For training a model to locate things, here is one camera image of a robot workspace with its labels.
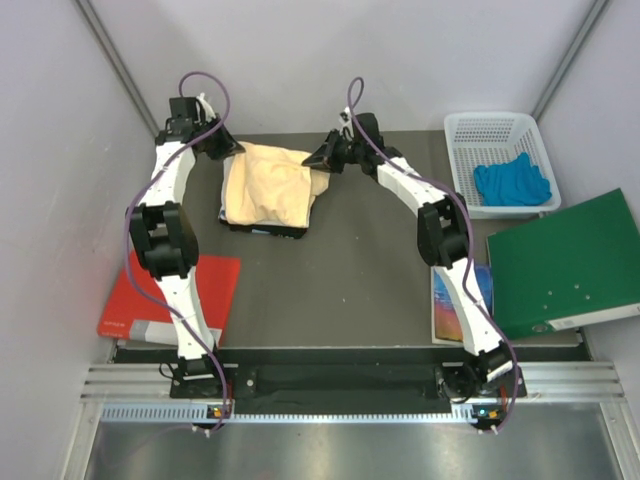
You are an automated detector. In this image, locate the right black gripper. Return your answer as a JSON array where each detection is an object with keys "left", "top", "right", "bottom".
[{"left": 302, "top": 130, "right": 364, "bottom": 176}]

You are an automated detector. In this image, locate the yellow t shirt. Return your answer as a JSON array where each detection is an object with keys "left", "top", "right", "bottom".
[{"left": 219, "top": 142, "right": 329, "bottom": 229}]

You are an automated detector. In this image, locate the black garment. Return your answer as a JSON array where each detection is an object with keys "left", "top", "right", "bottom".
[{"left": 227, "top": 223, "right": 308, "bottom": 240}]

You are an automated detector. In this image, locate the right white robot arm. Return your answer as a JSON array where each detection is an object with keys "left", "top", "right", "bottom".
[{"left": 303, "top": 109, "right": 518, "bottom": 396}]

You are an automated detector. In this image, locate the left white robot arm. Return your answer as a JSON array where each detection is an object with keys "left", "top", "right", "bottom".
[{"left": 125, "top": 94, "right": 243, "bottom": 397}]

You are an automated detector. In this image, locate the white plastic basket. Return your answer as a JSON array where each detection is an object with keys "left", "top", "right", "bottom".
[{"left": 444, "top": 111, "right": 561, "bottom": 220}]

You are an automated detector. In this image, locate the red binder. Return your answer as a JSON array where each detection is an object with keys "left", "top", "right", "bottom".
[{"left": 97, "top": 255, "right": 241, "bottom": 346}]

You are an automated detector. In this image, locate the blue t shirt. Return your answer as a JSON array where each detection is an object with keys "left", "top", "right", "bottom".
[{"left": 473, "top": 152, "right": 552, "bottom": 207}]

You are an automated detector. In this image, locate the blue orange book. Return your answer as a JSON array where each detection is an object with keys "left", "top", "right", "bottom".
[{"left": 431, "top": 264, "right": 493, "bottom": 346}]

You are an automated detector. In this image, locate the green binder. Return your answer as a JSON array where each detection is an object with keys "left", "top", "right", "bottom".
[{"left": 487, "top": 189, "right": 639, "bottom": 340}]

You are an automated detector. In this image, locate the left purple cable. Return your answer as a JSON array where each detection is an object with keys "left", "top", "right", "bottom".
[{"left": 122, "top": 71, "right": 236, "bottom": 434}]

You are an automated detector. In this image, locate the purple cable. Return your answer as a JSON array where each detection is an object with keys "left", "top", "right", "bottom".
[
  {"left": 344, "top": 76, "right": 521, "bottom": 435},
  {"left": 122, "top": 71, "right": 236, "bottom": 434}
]

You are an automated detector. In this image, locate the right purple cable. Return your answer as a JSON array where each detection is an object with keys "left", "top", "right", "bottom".
[{"left": 344, "top": 76, "right": 521, "bottom": 435}]

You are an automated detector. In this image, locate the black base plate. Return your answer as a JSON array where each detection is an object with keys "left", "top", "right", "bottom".
[{"left": 159, "top": 347, "right": 525, "bottom": 411}]

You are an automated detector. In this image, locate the aluminium frame rail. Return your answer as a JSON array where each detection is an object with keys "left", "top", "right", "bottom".
[{"left": 61, "top": 362, "right": 639, "bottom": 479}]

